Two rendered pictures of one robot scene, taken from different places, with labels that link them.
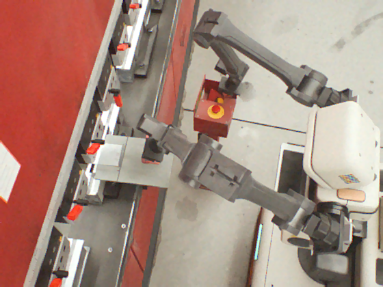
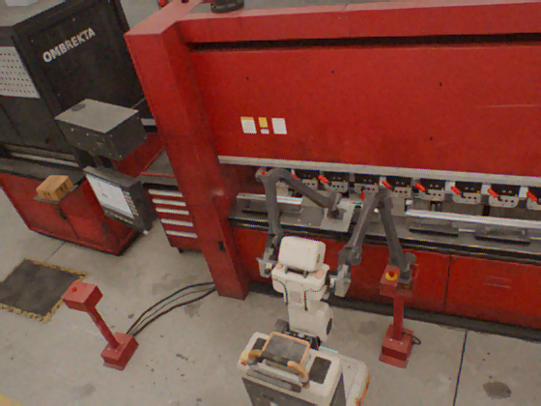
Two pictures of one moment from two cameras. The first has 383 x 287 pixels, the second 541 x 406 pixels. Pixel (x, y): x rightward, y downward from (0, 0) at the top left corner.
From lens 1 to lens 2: 238 cm
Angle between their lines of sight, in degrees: 65
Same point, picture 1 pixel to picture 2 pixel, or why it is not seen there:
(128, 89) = (400, 223)
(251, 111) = (470, 390)
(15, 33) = (311, 106)
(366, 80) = not seen: outside the picture
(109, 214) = (317, 218)
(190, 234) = (348, 329)
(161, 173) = (327, 225)
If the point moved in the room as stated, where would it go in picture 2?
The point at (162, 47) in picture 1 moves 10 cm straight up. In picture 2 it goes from (439, 239) to (440, 227)
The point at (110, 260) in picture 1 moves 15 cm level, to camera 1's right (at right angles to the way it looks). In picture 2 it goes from (294, 220) to (291, 235)
